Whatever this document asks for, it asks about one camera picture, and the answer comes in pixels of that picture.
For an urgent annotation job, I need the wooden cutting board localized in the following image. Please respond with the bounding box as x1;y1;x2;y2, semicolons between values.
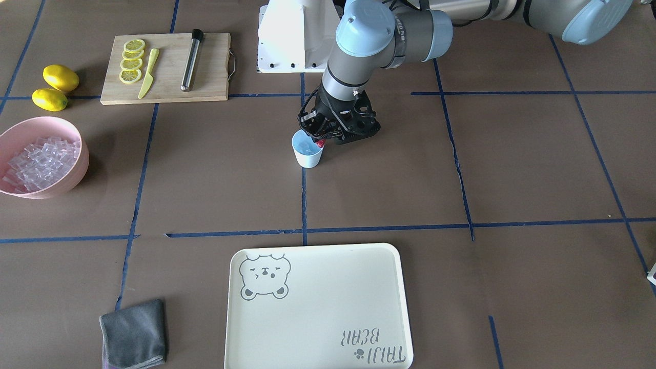
100;33;231;106

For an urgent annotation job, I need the yellow plastic knife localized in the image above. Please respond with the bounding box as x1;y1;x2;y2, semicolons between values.
137;48;160;99

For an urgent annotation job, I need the clear ice cube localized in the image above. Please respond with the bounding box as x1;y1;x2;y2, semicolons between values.
297;141;321;156

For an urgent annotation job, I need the whole lemon far side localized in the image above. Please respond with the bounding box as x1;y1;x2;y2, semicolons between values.
42;65;79;93

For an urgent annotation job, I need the light blue plastic cup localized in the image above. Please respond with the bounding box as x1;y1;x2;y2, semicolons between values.
291;129;323;169

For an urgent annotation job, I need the lemon slices row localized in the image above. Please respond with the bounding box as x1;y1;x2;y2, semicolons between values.
118;39;146;84

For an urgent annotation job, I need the grey folded cloth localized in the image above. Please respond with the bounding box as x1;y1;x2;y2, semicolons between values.
99;299;169;368

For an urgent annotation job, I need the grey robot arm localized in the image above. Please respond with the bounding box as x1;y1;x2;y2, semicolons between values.
298;1;632;145

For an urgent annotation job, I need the pink bowl of ice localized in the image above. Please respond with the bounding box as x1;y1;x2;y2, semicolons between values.
1;116;89;199

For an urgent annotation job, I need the cream bear tray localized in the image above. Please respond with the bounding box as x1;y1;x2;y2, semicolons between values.
223;243;414;368

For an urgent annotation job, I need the steel handled knife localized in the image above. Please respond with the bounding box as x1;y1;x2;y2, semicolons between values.
180;29;204;93

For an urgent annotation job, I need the whole lemon near bowl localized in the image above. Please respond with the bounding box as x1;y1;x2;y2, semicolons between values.
31;88;68;112

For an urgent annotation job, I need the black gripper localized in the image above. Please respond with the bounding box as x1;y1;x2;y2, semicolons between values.
297;87;380;145

